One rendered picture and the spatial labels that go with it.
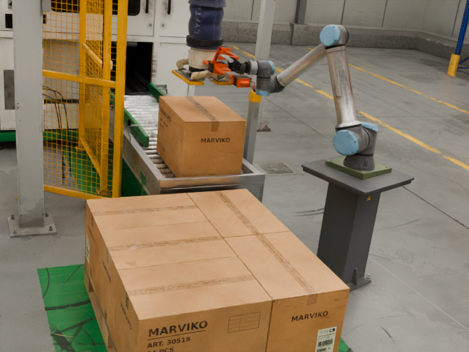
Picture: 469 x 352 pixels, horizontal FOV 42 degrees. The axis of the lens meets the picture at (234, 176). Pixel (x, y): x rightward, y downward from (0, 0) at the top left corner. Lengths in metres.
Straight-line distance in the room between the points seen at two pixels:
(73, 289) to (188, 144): 1.09
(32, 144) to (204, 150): 1.16
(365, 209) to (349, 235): 0.18
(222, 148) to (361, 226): 0.99
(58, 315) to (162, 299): 1.01
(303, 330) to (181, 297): 0.61
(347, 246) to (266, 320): 1.21
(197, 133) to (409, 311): 1.68
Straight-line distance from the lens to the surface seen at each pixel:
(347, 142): 3.51
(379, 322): 3.75
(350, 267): 3.94
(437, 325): 3.88
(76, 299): 3.65
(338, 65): 3.54
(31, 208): 4.37
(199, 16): 3.81
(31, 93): 4.10
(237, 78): 3.35
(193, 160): 3.77
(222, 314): 2.65
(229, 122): 3.77
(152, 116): 5.22
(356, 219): 3.77
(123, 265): 2.88
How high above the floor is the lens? 1.98
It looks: 21 degrees down
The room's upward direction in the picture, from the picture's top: 6 degrees clockwise
